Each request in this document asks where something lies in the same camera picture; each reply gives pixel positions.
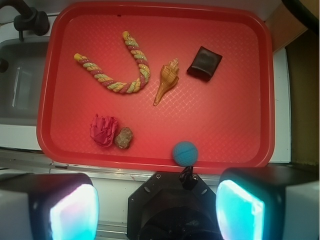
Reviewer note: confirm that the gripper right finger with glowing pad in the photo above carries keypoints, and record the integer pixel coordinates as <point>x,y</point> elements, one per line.
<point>268,203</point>

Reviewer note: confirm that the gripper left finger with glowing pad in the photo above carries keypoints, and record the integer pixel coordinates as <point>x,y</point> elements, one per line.
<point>62,206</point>

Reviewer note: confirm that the crumpled red paper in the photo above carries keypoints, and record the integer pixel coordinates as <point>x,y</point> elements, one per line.
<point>102,130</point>

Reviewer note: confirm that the blue golf ball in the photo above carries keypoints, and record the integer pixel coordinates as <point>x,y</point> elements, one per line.
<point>185,154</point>

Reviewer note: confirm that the small brown rock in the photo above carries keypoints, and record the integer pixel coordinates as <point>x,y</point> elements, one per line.
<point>124,138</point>

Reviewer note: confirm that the grey sink basin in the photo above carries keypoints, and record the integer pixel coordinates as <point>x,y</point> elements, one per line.
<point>21,83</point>

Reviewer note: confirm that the dark brown folded pouch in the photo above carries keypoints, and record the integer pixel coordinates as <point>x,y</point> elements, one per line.
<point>204,64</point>

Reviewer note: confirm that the red plastic tray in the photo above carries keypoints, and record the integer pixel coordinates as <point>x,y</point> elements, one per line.
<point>230,119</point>

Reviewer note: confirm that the brown conch shell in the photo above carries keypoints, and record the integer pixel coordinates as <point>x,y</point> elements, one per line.
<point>169,77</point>

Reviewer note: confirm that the black faucet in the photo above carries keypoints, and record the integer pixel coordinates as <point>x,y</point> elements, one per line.
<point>29,18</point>

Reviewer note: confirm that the black octagonal mount plate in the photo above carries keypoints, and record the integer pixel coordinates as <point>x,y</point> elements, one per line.
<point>172,206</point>

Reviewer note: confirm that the multicolour twisted rope toy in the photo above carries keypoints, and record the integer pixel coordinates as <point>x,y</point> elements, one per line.
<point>117,86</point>

